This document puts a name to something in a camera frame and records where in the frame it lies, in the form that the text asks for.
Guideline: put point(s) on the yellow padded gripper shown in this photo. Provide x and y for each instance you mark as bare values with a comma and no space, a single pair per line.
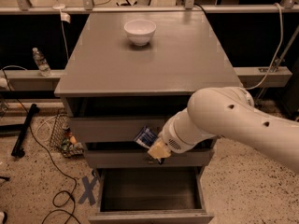
170,136

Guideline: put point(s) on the dark blueberry rxbar wrapper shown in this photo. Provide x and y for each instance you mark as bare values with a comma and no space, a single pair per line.
146,137

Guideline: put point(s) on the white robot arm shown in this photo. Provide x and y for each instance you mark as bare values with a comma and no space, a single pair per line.
229,112

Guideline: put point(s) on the grey bottom drawer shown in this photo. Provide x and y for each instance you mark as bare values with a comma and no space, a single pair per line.
160,195

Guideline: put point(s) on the grey drawer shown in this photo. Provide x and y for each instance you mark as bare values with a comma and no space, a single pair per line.
132,155
160,195
119,129

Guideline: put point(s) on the grey middle drawer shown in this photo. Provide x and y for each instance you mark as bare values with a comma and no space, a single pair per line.
132,155

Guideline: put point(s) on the grey top drawer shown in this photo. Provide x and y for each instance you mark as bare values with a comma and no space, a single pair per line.
119,129

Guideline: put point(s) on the grey drawer cabinet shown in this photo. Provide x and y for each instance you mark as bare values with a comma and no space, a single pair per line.
107,76

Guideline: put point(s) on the white ceramic bowl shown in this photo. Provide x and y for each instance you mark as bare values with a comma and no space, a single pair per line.
140,32

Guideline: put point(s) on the clear plastic water bottle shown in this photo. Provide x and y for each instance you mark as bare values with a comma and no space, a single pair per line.
41,62

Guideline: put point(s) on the black metal stand leg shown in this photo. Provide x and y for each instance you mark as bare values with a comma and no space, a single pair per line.
17,151

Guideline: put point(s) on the white desk lamp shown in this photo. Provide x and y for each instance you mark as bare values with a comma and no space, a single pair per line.
60,7

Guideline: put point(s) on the wire basket with items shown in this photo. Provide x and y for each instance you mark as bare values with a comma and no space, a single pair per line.
62,138

